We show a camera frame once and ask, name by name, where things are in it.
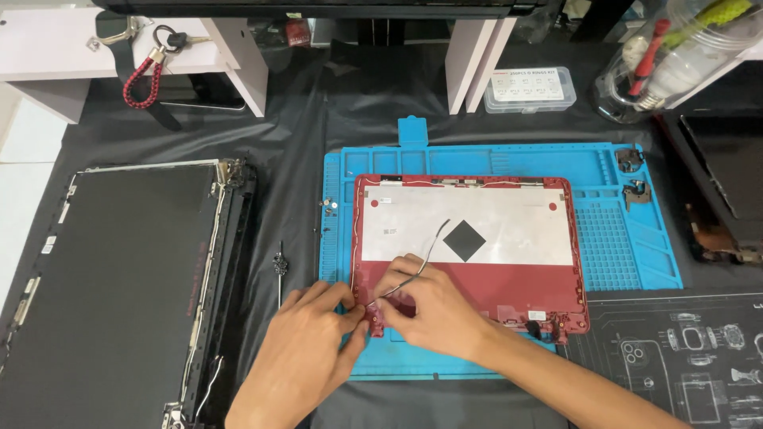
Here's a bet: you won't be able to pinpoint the clear plastic jar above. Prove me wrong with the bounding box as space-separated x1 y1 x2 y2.
592 0 763 125

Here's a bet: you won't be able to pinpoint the black monitor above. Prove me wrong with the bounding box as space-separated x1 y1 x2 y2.
92 0 549 20

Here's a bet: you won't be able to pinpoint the white light bulb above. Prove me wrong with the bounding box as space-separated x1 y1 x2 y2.
638 46 711 112

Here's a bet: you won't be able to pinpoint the black printed work mat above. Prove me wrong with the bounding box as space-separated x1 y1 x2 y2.
557 292 763 429

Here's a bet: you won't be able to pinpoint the thin grey antenna cable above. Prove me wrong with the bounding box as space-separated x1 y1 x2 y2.
365 218 452 308

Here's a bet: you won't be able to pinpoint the black laptop lid frame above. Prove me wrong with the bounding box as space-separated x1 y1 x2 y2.
161 157 258 429

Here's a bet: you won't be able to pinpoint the laptop display panel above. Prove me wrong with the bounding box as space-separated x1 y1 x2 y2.
0 158 230 429

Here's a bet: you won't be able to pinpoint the person's left hand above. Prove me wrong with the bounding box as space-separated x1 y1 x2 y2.
262 280 372 391

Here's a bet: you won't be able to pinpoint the clear plastic parts box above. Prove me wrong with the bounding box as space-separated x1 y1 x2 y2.
484 66 577 114

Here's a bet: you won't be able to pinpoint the key ring with key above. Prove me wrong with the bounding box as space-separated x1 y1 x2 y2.
153 25 213 54

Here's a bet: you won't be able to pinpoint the red handled screwdriver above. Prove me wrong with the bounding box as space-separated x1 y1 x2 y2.
627 18 672 98

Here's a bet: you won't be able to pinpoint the green brush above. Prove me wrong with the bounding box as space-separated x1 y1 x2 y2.
663 0 753 50

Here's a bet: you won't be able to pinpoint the red laptop lid cover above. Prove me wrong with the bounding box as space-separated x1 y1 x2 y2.
351 174 591 345

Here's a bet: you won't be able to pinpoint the blue silicone repair mat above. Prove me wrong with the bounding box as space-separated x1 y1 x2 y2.
318 116 684 381

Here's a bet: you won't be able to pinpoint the red braided key strap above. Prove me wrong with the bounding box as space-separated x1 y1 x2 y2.
122 46 169 110

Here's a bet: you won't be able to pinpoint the slim precision screwdriver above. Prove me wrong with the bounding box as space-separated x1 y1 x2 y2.
273 240 289 311

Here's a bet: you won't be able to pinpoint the person's right hand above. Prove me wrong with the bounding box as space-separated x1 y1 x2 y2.
372 253 499 362

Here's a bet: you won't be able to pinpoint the dark metal laptop hinge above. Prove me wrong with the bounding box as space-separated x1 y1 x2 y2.
622 180 652 213
615 146 646 174

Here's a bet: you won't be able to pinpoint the black table cloth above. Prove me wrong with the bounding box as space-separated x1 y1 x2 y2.
0 42 763 429

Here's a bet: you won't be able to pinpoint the white monitor riser legs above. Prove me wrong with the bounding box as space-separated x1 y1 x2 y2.
445 17 518 115

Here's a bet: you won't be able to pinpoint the white desk shelf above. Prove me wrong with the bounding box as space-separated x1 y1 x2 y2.
0 6 269 125

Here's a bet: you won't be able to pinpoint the small red packet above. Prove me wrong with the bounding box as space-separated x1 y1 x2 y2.
284 18 312 48

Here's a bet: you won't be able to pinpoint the black laptop base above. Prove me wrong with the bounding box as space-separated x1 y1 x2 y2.
655 110 763 266

